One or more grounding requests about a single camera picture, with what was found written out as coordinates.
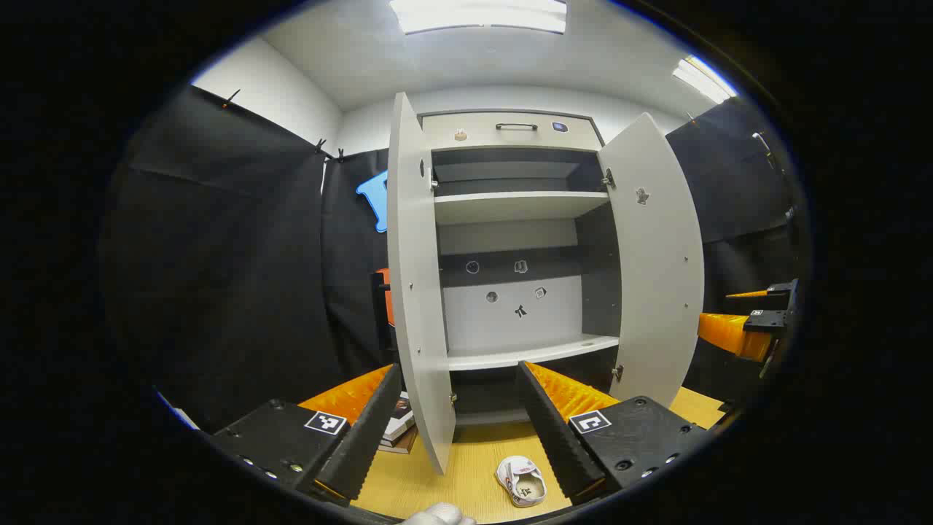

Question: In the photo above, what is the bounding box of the black left door handle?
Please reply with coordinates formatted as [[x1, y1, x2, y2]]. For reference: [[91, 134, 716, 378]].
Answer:
[[374, 268, 396, 351]]

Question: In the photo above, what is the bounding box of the black backdrop cloth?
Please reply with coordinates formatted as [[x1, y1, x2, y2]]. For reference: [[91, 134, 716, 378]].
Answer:
[[102, 84, 810, 435]]

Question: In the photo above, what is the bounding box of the white shoe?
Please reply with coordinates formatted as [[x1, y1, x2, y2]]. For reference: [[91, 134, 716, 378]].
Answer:
[[495, 456, 547, 508]]

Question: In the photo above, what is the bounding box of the thin brown book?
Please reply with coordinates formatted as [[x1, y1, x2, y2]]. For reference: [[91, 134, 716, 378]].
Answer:
[[378, 427, 420, 455]]

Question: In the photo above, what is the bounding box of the book with dark cover photo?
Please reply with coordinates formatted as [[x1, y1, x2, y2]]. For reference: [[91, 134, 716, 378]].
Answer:
[[385, 392, 416, 443]]

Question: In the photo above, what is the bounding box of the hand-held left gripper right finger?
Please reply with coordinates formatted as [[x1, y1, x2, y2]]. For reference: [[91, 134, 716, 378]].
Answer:
[[516, 360, 711, 505]]

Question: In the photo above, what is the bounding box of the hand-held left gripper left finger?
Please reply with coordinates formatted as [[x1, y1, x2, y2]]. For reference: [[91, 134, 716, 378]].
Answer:
[[208, 363, 404, 508]]

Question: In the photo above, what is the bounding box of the grey cabinet shelf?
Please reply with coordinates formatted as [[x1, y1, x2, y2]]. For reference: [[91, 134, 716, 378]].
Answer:
[[446, 333, 620, 371], [434, 191, 610, 225]]

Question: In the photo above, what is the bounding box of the grey shoe cabinet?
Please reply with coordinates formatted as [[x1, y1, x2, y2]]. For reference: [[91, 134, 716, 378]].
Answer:
[[386, 91, 706, 476]]

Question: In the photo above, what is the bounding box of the ceiling light panel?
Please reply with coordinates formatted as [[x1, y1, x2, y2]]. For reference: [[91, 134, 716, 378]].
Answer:
[[672, 57, 737, 104], [390, 0, 568, 35]]

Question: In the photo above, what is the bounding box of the grey cabinet door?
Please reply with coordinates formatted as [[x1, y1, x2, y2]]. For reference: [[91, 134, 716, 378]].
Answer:
[[386, 91, 456, 476], [598, 112, 706, 409]]

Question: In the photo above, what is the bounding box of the grey cabinet drawer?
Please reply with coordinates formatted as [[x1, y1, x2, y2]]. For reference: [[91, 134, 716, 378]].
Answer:
[[421, 112, 604, 152]]

